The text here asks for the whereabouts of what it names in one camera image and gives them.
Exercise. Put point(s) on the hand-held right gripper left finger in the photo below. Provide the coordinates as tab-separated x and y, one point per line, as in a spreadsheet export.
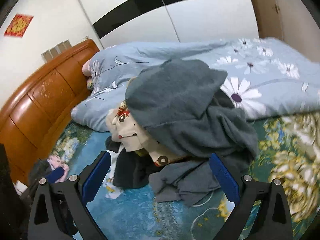
96	177

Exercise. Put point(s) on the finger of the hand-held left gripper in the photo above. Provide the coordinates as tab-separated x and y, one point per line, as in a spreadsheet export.
56	173

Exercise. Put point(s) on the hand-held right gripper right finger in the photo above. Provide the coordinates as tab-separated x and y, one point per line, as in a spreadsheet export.
223	177

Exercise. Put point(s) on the grey sweatshirt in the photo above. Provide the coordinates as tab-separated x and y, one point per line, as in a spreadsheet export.
175	100

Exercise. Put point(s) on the pink cloth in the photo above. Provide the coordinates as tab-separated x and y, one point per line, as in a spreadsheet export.
53	161

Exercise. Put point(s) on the black garment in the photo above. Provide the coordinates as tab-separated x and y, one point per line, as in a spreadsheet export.
132	170

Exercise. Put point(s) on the cream cartoon print garment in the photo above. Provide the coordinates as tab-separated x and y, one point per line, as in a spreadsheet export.
127	135

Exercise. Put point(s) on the green floral blanket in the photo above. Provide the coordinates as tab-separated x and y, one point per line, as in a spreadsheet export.
150	217

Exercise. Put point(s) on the wooden headboard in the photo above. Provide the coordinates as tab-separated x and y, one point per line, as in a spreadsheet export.
37	100

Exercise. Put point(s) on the pink pillow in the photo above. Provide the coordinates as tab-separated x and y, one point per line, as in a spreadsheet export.
86	68

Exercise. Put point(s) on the light blue floral duvet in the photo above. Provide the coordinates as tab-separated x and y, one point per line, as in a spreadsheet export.
262	75

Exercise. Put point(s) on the white black-banded wardrobe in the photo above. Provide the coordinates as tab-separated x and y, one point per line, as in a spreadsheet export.
200	17

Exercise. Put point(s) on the beige wall switch panel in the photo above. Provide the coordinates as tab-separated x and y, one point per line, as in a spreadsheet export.
53	51

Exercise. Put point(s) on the red wall poster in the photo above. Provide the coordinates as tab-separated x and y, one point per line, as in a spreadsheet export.
18	26

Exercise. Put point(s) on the wooden door frame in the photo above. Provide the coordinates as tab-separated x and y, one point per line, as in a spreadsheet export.
265	5

